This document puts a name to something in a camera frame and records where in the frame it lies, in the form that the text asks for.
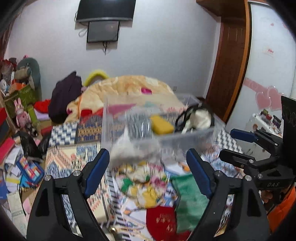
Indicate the grey plush toy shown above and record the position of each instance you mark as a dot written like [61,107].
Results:
[28,70]

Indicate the colourful floral scrunchie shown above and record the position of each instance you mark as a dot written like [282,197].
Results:
[145,183]

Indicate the white drawstring pouch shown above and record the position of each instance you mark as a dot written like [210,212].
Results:
[127,151]

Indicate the yellow sponge pouch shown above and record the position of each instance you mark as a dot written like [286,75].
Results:
[160,126]

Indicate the black wall television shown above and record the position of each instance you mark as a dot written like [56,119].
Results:
[105,10]

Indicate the pink heart wall stickers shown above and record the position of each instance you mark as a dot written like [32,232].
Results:
[266,97]

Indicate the beige fleece blanket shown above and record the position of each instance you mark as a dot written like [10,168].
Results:
[148,88]

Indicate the clear plastic storage box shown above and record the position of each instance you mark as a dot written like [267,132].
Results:
[114,122]

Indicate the red gift box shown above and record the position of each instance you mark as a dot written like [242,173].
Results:
[3,115]

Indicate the dark purple jacket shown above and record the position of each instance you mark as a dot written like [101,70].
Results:
[65,91]

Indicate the colourful pencil case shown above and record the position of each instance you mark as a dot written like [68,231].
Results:
[32,173]

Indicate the green knitted glove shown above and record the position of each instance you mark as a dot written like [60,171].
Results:
[191,203]

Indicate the patterned patchwork bedspread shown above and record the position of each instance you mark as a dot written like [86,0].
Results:
[111,207]

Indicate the pink bunny plush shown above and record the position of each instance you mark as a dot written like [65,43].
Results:
[22,117]

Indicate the red embroidered pouch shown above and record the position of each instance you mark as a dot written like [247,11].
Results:
[162,225]

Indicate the wooden door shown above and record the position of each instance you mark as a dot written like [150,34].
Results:
[227,74]

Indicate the small black wall monitor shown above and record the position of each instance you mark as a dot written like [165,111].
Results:
[103,31]

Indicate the wooden overhead cabinet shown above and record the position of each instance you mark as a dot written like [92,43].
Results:
[224,8]

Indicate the black plastic bag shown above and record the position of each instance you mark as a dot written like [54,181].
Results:
[31,150]

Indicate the checkered silver bag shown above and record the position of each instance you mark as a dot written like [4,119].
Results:
[139,125]

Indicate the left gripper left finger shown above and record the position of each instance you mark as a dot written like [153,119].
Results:
[48,220]

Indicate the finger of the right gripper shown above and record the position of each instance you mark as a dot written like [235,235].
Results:
[249,164]
[242,135]

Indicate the black and white headband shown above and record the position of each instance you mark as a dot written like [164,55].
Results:
[197,117]

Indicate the green storage box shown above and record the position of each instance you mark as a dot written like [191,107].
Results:
[27,95]

